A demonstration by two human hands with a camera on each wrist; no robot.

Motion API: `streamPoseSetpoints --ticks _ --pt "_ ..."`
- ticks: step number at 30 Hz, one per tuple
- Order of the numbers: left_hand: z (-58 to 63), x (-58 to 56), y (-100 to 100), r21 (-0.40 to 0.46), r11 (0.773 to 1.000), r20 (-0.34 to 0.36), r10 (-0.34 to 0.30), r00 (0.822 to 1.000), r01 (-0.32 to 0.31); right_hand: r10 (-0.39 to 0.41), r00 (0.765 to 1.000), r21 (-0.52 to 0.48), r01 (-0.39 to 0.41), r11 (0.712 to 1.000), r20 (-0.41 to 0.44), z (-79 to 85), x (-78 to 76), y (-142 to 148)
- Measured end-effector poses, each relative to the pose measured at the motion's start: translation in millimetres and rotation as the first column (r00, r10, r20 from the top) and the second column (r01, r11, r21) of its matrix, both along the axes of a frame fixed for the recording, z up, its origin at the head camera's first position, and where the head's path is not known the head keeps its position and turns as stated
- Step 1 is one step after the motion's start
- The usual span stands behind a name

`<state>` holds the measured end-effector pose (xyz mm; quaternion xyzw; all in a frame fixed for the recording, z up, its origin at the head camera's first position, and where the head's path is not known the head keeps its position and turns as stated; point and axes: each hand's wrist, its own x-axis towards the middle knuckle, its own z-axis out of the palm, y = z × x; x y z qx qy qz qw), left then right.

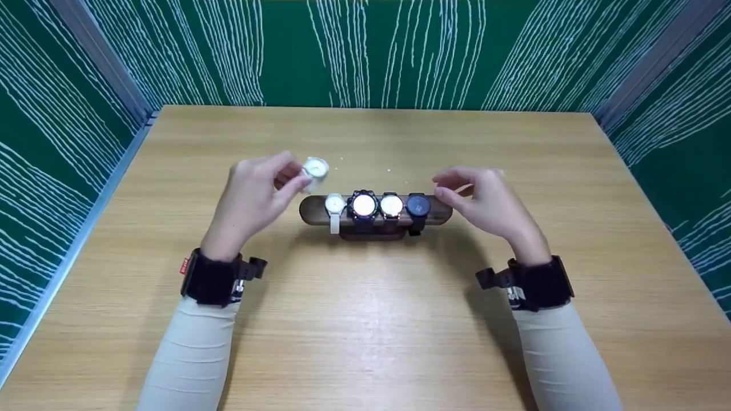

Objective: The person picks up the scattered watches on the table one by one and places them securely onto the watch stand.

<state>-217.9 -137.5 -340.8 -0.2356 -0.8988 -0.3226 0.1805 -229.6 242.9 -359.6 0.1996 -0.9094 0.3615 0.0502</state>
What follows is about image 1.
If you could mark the dark wooden watch stand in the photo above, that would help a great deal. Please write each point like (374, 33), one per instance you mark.
(317, 210)

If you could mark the person's left forearm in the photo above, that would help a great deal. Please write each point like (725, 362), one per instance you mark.
(191, 357)

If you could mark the dark blue wristwatch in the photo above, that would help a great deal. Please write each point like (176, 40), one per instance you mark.
(418, 208)

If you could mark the person's left index finger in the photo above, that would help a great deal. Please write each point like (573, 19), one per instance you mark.
(274, 161)

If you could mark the person's right thumb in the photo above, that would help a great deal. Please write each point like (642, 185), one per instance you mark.
(452, 200)

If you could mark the person's right index finger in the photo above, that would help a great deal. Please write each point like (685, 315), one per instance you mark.
(457, 176)

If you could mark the person's right hand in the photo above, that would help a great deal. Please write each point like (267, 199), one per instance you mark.
(495, 208)

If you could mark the person's right forearm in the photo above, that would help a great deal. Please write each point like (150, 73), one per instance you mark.
(562, 359)

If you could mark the person's left thumb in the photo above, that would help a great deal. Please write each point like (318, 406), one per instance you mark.
(292, 190)

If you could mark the white round wristwatch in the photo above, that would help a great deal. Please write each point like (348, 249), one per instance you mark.
(316, 169)

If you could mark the person's left hand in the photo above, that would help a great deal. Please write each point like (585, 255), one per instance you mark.
(243, 200)

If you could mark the black wrist band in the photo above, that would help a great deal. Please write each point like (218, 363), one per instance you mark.
(539, 283)
(211, 278)

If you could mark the large black wristwatch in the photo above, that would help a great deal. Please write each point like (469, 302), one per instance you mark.
(364, 206)

